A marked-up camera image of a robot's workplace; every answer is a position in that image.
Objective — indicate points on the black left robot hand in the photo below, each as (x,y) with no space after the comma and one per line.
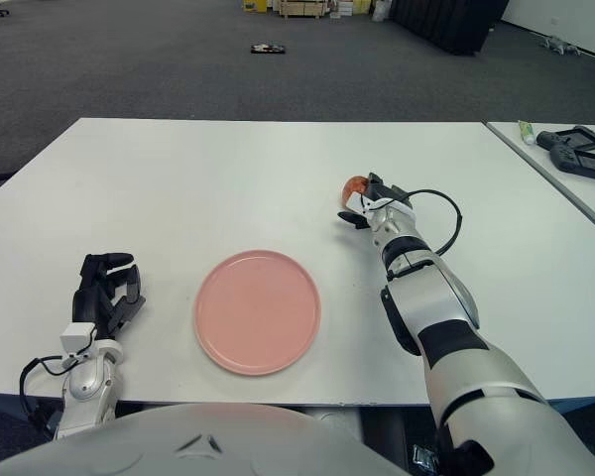
(86,305)

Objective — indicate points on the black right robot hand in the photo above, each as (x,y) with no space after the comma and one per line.
(389,192)

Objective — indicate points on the red apple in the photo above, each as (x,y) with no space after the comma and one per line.
(354,187)

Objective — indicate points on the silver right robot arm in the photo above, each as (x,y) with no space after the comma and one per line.
(426,297)

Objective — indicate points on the pink round plate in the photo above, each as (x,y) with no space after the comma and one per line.
(257,312)

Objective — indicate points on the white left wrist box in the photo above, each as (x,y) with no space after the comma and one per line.
(77,338)

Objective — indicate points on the green white tube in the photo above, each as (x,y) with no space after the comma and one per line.
(526,132)

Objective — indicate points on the black framed handheld controller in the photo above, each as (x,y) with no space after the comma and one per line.
(546,139)

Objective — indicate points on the grey handheld controller with screen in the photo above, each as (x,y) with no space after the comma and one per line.
(561,159)

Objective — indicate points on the grey robot torso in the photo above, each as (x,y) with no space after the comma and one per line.
(203,436)

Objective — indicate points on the black curtain partition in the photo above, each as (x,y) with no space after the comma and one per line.
(448,25)

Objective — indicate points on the white plastic bag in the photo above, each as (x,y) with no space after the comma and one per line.
(381,12)

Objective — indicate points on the white side table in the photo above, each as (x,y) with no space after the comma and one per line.
(575,208)

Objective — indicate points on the stack of yellow boxes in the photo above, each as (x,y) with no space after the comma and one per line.
(361,7)

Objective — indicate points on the black flat tray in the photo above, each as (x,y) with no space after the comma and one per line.
(268,49)

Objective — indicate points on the stack of white boxes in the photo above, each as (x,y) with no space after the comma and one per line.
(341,9)

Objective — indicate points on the wooden pallet crate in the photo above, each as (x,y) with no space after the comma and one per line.
(302,10)

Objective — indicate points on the grey robot dog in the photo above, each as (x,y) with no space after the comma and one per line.
(560,45)

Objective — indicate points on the yellow cardboard box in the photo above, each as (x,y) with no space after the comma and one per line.
(255,5)

